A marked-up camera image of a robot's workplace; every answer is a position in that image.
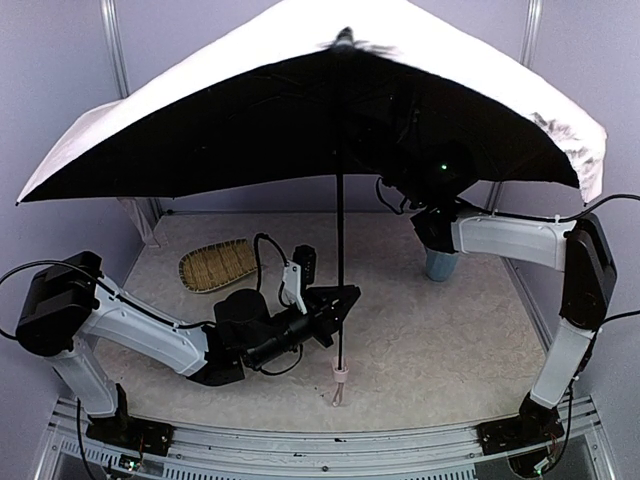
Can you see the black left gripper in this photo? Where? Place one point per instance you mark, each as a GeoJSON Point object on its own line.
{"type": "Point", "coordinates": [316, 318]}

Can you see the pink folding umbrella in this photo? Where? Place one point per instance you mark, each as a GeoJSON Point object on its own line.
{"type": "Point", "coordinates": [319, 88]}

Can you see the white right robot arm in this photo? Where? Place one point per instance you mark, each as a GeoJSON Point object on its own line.
{"type": "Point", "coordinates": [574, 250]}

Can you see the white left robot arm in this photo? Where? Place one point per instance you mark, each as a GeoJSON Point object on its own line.
{"type": "Point", "coordinates": [72, 300]}

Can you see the light blue ceramic mug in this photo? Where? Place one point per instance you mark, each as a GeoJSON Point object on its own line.
{"type": "Point", "coordinates": [439, 266]}

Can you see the woven bamboo tray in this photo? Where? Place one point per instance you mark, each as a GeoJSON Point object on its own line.
{"type": "Point", "coordinates": [215, 266]}

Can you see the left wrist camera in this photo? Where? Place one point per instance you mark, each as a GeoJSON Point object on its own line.
{"type": "Point", "coordinates": [298, 273]}

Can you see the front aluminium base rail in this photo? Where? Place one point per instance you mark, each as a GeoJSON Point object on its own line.
{"type": "Point", "coordinates": [447, 452]}

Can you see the right rear aluminium corner post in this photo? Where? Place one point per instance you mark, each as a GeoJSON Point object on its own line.
{"type": "Point", "coordinates": [531, 32]}

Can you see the aluminium corner post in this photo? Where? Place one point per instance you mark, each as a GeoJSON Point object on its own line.
{"type": "Point", "coordinates": [113, 38]}
{"type": "Point", "coordinates": [531, 32]}

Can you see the left rear aluminium corner post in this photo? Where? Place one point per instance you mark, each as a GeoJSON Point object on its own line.
{"type": "Point", "coordinates": [113, 38]}

